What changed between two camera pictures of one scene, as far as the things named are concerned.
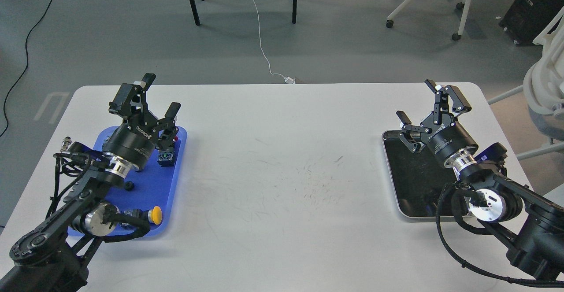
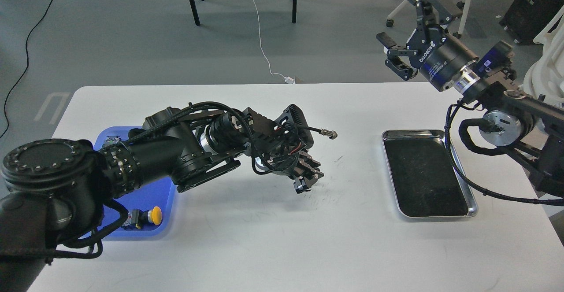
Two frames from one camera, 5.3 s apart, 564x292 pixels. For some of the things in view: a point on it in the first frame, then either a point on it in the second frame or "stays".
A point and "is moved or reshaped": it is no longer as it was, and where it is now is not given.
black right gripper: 446,138 -> 446,60
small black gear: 129,185 is moved or reshaped
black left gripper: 133,142 -> 286,162
